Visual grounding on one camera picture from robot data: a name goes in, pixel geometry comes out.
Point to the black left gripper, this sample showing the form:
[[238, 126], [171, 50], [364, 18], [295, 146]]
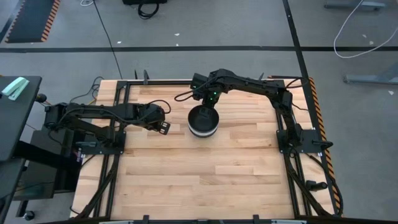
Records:
[[149, 115]]

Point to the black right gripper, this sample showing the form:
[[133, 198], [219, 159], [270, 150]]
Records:
[[211, 95]]

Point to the dark grey ribbed bowl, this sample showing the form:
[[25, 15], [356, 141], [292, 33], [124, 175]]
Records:
[[203, 125]]

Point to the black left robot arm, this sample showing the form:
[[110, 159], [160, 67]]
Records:
[[93, 111]]

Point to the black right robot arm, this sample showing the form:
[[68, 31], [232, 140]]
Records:
[[255, 84]]

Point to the black equipment cabinet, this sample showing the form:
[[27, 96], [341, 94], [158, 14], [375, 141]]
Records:
[[62, 161]]

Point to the black desk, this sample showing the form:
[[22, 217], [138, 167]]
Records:
[[15, 124]]

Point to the mint green stapler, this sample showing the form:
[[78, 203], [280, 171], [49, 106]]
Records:
[[14, 88]]

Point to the black caster wheel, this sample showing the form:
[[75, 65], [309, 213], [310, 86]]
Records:
[[29, 215]]

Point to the grey table foot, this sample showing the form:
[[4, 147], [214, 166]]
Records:
[[367, 78], [351, 4]]

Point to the black mat orange striped edge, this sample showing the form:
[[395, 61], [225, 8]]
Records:
[[28, 21]]

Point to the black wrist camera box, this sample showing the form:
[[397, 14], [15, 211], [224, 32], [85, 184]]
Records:
[[198, 81]]

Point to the black aluminium table frame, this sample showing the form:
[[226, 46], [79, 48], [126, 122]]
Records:
[[168, 82]]

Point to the black table-level camera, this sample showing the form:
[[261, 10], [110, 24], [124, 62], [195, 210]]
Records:
[[315, 185]]

